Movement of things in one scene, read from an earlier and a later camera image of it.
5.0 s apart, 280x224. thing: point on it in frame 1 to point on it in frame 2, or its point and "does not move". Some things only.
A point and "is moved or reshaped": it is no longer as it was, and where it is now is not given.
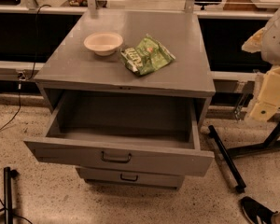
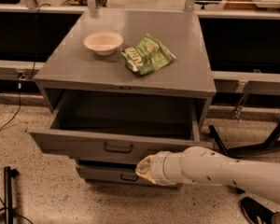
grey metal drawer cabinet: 161,55 does not move
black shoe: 257,212 does not move
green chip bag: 147,56 does not move
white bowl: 103,43 does not move
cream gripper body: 277,39 to 159,168
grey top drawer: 143,133 is moved or reshaped
